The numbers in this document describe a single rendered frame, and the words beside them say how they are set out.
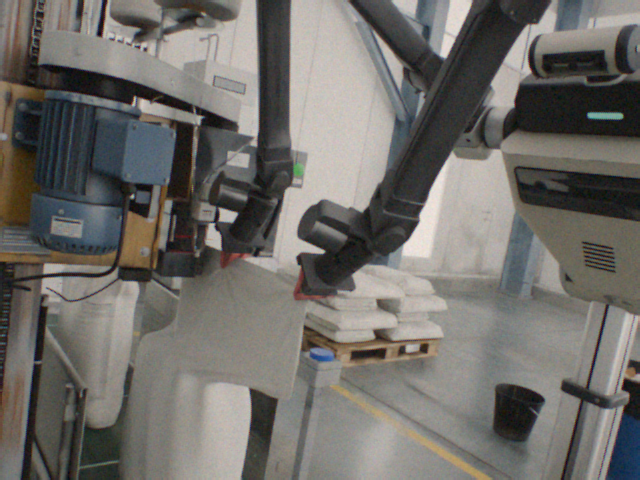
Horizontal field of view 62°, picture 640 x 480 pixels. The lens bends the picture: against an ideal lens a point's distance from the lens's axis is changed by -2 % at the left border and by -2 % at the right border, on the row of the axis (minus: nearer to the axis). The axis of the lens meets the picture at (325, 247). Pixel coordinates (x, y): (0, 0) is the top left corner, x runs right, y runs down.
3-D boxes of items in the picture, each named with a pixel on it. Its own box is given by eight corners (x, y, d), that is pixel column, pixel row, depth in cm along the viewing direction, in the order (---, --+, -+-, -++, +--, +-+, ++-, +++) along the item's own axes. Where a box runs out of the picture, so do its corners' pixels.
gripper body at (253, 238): (212, 227, 111) (226, 200, 108) (253, 231, 118) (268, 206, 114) (222, 249, 108) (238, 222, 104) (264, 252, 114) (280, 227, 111)
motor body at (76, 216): (135, 260, 89) (156, 109, 86) (35, 255, 80) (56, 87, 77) (108, 243, 101) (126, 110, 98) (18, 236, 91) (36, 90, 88)
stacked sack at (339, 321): (400, 331, 421) (403, 313, 419) (338, 335, 377) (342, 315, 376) (362, 315, 452) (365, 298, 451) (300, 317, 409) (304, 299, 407)
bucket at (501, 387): (545, 440, 319) (555, 399, 316) (518, 449, 300) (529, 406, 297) (502, 419, 342) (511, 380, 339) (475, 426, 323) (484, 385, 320)
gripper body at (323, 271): (293, 256, 89) (319, 233, 84) (340, 260, 95) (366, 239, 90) (302, 292, 86) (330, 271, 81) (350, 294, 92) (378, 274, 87)
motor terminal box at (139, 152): (169, 201, 88) (179, 130, 86) (121, 198, 78) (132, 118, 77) (133, 193, 91) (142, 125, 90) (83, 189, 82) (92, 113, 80)
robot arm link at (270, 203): (282, 204, 106) (277, 187, 110) (250, 195, 102) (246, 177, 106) (266, 230, 109) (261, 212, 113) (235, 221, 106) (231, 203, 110)
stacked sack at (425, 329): (445, 342, 461) (449, 325, 459) (391, 347, 419) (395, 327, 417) (409, 327, 493) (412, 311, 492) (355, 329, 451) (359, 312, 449)
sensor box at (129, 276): (151, 282, 113) (152, 271, 113) (122, 281, 110) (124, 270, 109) (144, 277, 116) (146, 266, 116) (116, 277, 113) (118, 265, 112)
